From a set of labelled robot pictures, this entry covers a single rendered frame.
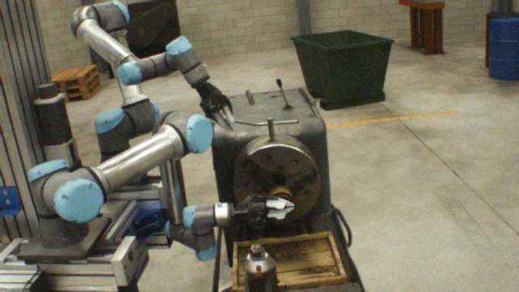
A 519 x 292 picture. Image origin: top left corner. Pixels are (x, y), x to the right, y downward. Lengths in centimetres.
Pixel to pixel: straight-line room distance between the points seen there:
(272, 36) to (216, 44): 128
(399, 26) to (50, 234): 1130
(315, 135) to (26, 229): 110
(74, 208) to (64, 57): 1112
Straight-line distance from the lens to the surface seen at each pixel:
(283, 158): 178
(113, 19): 196
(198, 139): 150
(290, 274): 167
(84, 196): 132
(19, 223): 179
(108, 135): 186
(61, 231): 148
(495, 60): 801
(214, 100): 164
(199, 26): 1166
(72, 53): 1230
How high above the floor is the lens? 183
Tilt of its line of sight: 20 degrees down
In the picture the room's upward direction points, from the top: 6 degrees counter-clockwise
